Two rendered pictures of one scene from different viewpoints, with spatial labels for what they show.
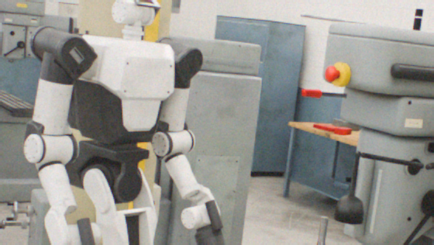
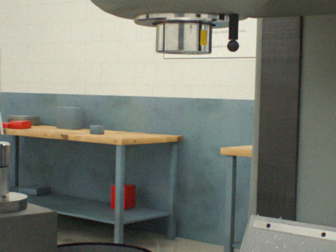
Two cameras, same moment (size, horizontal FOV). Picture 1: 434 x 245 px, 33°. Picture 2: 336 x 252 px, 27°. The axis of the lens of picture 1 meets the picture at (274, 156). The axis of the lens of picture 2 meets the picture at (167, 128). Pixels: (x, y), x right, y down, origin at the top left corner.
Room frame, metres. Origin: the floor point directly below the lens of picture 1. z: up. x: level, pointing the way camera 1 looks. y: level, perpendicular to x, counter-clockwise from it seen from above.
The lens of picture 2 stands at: (1.37, -0.14, 1.25)
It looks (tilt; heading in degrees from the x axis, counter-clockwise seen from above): 3 degrees down; 343
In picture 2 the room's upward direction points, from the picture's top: 1 degrees clockwise
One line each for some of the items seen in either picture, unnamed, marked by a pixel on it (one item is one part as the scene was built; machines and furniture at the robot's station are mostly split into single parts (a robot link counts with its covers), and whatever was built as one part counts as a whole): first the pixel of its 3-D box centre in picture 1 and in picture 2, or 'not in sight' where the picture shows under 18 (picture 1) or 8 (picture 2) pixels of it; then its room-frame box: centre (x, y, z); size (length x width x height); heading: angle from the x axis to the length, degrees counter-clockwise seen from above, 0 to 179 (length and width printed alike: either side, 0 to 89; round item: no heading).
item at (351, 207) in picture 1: (349, 208); not in sight; (1.72, -0.20, 1.45); 0.07 x 0.07 x 0.06
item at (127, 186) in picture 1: (101, 167); not in sight; (2.19, 0.53, 1.37); 0.28 x 0.13 x 0.18; 52
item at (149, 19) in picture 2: not in sight; (184, 19); (1.93, -0.33, 1.31); 0.09 x 0.09 x 0.01
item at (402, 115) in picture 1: (415, 112); not in sight; (1.96, -0.36, 1.68); 0.34 x 0.24 x 0.10; 124
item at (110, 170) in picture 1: (112, 181); not in sight; (2.16, 0.48, 1.34); 0.14 x 0.13 x 0.12; 142
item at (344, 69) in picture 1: (340, 74); not in sight; (1.80, -0.14, 1.76); 0.06 x 0.02 x 0.06; 34
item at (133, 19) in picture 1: (132, 16); not in sight; (2.14, 0.46, 1.84); 0.10 x 0.07 x 0.09; 142
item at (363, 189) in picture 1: (359, 197); not in sight; (1.87, -0.24, 1.45); 0.04 x 0.04 x 0.21; 34
